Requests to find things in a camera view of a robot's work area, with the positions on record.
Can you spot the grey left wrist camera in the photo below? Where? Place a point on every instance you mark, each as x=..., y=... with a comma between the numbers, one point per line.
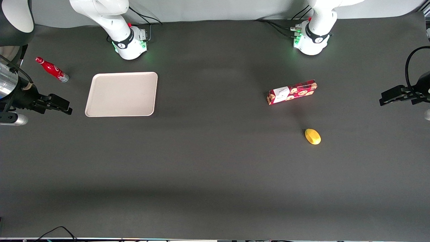
x=427, y=115

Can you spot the beige rectangular tray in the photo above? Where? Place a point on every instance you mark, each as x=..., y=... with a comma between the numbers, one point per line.
x=122, y=94

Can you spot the red cookie box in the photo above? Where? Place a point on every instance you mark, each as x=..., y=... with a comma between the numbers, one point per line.
x=292, y=92

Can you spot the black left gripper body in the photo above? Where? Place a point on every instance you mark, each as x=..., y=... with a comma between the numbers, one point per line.
x=422, y=88

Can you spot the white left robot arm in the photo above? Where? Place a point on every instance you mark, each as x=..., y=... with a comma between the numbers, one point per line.
x=314, y=37

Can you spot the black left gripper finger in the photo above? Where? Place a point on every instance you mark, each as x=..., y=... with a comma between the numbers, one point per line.
x=394, y=99
x=396, y=90

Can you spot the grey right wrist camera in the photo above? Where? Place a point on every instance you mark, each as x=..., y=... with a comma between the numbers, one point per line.
x=15, y=119

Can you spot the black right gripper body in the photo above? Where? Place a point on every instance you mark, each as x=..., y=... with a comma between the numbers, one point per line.
x=24, y=97

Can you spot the yellow lemon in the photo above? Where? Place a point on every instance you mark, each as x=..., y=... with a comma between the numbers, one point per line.
x=312, y=136

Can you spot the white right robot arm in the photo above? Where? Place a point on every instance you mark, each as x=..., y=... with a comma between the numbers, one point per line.
x=125, y=37

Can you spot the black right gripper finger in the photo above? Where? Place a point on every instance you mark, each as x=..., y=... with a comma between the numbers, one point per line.
x=59, y=100
x=55, y=108

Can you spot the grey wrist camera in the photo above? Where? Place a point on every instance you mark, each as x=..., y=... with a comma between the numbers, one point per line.
x=427, y=115
x=15, y=119

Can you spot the red coke bottle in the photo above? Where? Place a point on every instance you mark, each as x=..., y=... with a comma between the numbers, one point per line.
x=52, y=69

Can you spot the dark grey table mat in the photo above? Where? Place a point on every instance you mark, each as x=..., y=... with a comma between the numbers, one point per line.
x=215, y=168

